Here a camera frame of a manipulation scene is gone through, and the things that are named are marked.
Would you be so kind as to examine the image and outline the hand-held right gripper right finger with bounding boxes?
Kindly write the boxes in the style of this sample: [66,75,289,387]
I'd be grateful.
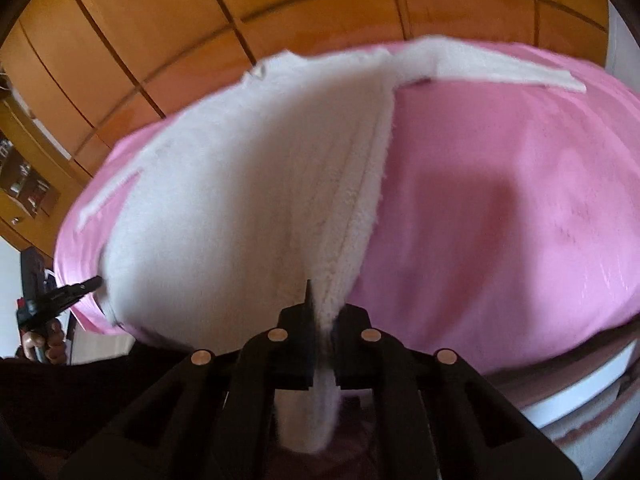
[331,304,584,480]

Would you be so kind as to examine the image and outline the white fleece garment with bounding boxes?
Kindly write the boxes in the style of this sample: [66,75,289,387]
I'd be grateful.
[75,35,588,456]

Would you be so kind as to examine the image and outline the wooden shelf with small items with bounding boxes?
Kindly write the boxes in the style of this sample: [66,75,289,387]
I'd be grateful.
[0,67,67,221]

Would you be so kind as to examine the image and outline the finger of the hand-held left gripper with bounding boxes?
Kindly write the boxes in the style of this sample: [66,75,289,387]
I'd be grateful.
[47,275,104,312]

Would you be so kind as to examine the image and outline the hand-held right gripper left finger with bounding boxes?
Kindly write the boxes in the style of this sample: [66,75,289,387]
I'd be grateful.
[57,280,318,480]

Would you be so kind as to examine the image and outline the bed base with maroon trim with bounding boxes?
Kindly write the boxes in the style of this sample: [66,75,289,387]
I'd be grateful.
[492,320,640,461]

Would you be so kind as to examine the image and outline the pink bed sheet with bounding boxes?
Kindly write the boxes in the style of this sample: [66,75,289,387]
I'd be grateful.
[52,42,640,376]

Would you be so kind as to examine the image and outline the person's left hand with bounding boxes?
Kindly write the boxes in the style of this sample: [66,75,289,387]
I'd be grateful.
[20,319,69,364]

